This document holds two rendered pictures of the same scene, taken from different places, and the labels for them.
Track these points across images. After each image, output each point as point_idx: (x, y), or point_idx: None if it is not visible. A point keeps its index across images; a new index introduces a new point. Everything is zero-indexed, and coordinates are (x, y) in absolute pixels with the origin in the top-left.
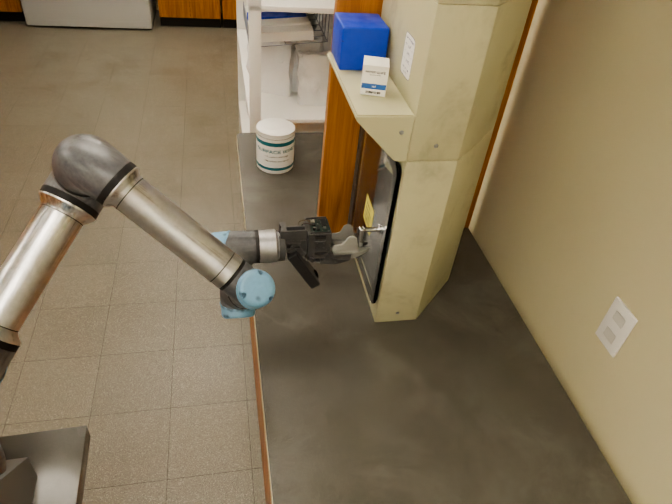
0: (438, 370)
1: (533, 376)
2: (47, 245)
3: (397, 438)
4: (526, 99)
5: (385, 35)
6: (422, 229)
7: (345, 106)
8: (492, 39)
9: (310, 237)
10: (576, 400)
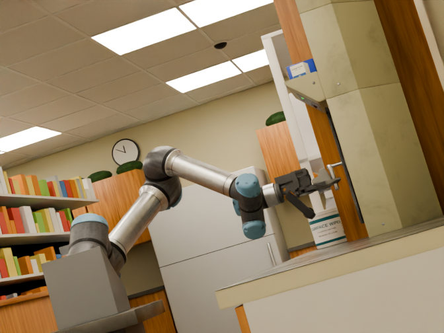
0: (405, 228)
1: None
2: (141, 207)
3: (356, 243)
4: None
5: (311, 62)
6: (362, 143)
7: (326, 131)
8: (339, 18)
9: (292, 174)
10: None
